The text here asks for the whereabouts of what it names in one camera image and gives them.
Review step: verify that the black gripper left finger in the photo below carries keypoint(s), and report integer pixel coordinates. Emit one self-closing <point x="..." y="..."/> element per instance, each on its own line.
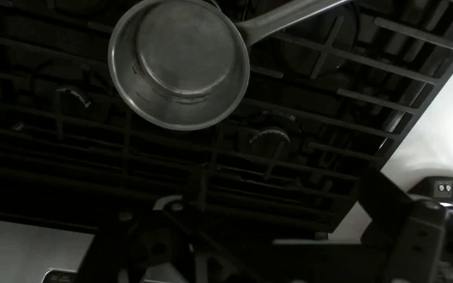
<point x="148" y="251"/>

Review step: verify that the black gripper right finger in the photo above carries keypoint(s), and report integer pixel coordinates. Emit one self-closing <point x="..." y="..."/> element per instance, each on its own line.
<point x="417" y="245"/>

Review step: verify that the stainless steel saucepan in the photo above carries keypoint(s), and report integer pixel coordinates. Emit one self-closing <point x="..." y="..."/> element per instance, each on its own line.
<point x="185" y="52"/>

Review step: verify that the black drip coffee maker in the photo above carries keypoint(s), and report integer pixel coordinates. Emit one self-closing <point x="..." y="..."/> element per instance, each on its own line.
<point x="447" y="190"/>

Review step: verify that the black stove control display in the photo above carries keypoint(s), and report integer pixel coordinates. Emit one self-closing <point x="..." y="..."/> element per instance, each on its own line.
<point x="59" y="277"/>

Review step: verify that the black gas stove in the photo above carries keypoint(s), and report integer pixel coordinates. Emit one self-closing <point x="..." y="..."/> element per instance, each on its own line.
<point x="353" y="173"/>

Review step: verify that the white kitchen countertop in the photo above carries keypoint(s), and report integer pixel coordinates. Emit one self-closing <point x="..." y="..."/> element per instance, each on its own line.
<point x="447" y="135"/>

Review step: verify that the stainless steel stove back panel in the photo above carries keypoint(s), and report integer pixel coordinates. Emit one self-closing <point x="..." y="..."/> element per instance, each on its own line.
<point x="16" y="251"/>

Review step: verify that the black gas stove burner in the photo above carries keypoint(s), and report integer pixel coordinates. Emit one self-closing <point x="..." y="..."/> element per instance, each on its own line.
<point x="271" y="138"/>
<point x="71" y="102"/>

